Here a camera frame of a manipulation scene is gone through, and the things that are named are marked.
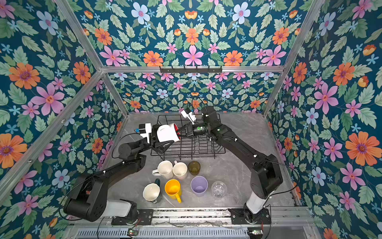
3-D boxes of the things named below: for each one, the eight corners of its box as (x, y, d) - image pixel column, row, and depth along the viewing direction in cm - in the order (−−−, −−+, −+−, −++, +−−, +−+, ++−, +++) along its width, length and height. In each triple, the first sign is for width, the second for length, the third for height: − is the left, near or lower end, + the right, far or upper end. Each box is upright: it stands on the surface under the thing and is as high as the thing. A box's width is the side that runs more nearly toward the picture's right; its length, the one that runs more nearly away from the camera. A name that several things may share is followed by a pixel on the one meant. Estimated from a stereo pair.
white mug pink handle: (174, 176, 88) (172, 170, 81) (175, 166, 92) (173, 160, 85) (187, 176, 88) (186, 170, 81) (188, 166, 92) (187, 160, 85)
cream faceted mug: (156, 179, 86) (151, 173, 79) (158, 167, 91) (154, 160, 84) (173, 179, 86) (171, 173, 79) (175, 167, 91) (173, 160, 84)
